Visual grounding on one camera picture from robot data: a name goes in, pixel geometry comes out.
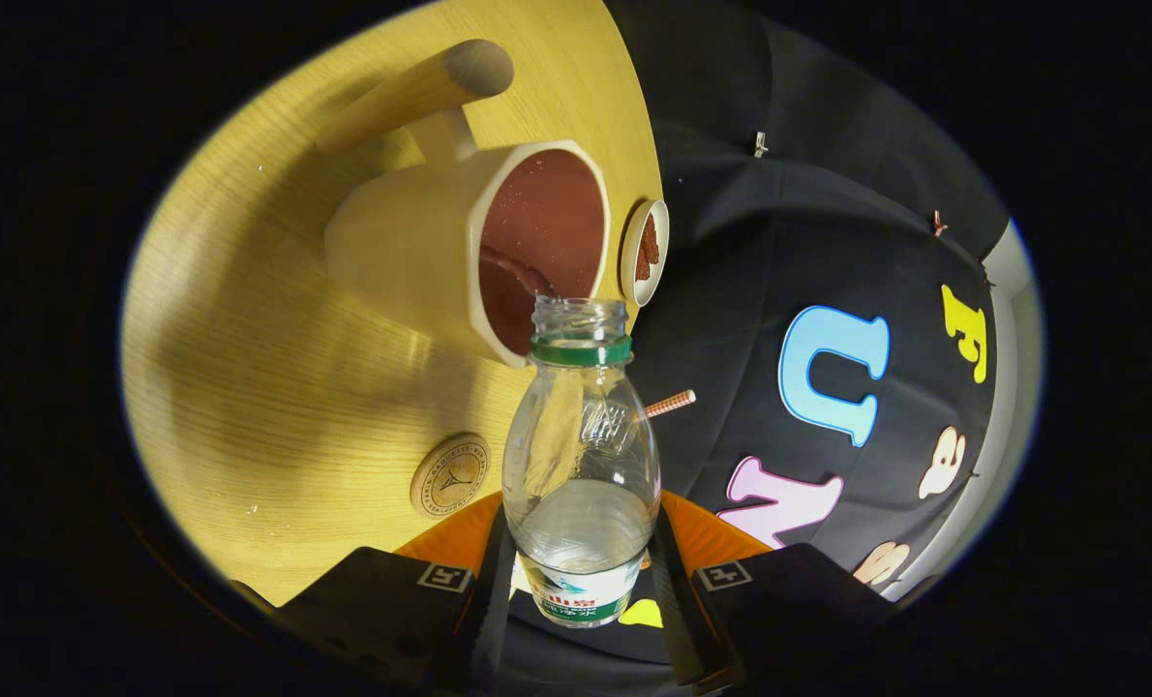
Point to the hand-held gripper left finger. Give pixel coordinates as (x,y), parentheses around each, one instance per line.
(494,610)

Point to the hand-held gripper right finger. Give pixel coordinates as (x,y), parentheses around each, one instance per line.
(671,610)

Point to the round cork coaster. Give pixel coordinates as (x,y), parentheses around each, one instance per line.
(450,474)

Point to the clear plastic bottle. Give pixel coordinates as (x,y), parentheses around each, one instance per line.
(581,436)

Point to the striped paper straw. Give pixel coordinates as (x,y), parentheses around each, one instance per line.
(671,403)

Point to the wooden table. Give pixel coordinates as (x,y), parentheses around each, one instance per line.
(276,387)

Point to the round white plate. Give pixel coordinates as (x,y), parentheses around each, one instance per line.
(626,257)

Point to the brown sausage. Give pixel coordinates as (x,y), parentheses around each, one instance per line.
(648,254)

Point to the black backdrop cloth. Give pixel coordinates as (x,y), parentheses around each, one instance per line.
(779,242)

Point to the copper cloth clip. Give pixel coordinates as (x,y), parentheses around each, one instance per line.
(939,224)

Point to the silver cloth clip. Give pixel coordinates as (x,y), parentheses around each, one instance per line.
(760,144)

